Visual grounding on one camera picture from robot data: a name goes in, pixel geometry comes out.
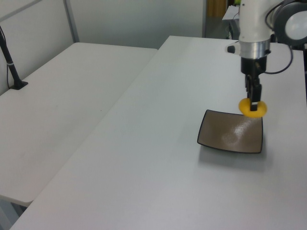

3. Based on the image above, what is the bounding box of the square brown ceramic plate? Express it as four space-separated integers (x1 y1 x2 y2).
196 109 264 154

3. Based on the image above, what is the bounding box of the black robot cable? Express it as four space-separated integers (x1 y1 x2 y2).
263 0 294 74

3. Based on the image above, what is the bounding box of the white side table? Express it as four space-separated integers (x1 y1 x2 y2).
0 42 159 208

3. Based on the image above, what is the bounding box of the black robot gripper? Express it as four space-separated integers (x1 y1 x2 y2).
240 55 268 112

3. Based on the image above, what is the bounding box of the yellow potato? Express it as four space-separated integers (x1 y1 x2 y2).
238 97 268 119

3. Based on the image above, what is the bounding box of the cluttered grey background desk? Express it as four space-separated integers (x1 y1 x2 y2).
221 4 241 40

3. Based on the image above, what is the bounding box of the grey partition post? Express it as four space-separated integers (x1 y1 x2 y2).
63 0 80 44

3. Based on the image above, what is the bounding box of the brown wooden panel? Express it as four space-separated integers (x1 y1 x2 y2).
207 0 227 18

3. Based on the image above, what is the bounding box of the black camera pole with base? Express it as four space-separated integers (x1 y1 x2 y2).
0 24 29 91

